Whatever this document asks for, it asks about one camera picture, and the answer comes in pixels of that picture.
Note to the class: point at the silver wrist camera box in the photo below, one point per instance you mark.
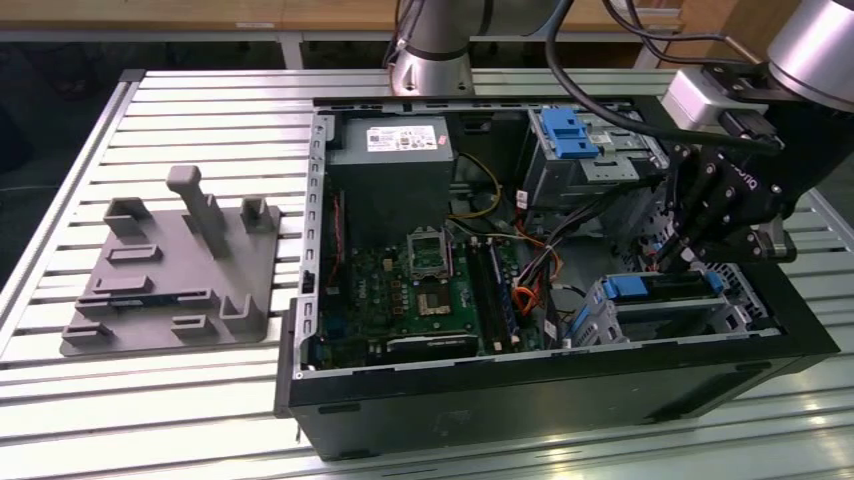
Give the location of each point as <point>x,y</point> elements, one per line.
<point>694,100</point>

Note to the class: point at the CPU socket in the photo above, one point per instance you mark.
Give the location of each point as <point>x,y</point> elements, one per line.
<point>435,302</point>

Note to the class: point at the black graphics card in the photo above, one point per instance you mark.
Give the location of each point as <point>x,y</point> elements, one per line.
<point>434,345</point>

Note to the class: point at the brown wooden panel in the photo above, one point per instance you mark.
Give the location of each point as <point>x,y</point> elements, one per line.
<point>721,25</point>

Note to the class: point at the blue drive cage latch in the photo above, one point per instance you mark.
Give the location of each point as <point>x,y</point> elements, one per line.
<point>567,132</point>

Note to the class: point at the grey power supply unit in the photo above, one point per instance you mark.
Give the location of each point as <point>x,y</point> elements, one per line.
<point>394,180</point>

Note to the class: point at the white metal bench frame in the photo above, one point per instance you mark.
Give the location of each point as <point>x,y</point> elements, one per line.
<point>294,45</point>

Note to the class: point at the grey plastic parts rack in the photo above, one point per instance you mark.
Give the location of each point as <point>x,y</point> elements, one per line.
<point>174,280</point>

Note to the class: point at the green motherboard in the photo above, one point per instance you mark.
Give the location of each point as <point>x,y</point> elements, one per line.
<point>374,285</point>

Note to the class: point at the metal disk bay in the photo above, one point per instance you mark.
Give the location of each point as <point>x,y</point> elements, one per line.
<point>667,320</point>

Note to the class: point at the wooden workbench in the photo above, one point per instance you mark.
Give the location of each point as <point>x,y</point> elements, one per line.
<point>200,15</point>

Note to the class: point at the metal drive cage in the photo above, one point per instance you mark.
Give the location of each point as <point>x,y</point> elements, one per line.
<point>567,175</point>

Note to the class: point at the hard disk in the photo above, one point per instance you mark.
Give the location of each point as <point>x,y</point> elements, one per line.
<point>627,287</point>

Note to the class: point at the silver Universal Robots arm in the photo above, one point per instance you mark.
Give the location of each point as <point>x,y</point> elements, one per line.
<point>434,65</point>

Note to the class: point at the blue disk bay lever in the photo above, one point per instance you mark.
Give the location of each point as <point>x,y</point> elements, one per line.
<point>579,322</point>

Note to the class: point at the black open PC case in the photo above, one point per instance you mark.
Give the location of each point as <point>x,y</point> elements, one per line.
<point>534,405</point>

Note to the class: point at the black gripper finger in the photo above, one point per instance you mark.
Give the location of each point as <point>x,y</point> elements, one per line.
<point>697,200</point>
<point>747,245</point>

